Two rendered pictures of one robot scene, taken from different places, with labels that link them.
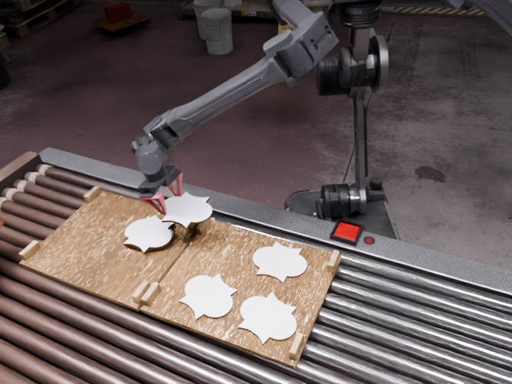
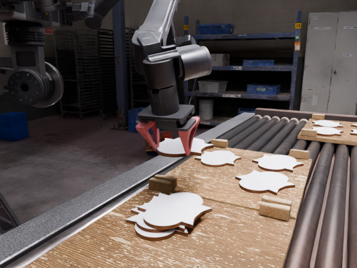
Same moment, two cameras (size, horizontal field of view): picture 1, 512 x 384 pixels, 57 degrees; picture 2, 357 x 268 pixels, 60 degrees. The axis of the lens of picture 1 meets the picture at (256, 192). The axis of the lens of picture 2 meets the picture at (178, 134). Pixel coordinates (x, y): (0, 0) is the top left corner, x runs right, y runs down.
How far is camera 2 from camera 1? 146 cm
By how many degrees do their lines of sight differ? 82
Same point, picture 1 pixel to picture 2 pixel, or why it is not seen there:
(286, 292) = (248, 158)
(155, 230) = (170, 202)
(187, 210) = not seen: hidden behind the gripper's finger
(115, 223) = (123, 254)
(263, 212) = (143, 169)
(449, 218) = not seen: hidden behind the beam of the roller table
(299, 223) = (166, 158)
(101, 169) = not seen: outside the picture
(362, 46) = (42, 61)
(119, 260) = (214, 241)
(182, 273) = (235, 195)
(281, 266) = (224, 156)
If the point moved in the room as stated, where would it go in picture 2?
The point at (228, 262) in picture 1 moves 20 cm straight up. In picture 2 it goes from (218, 175) to (220, 102)
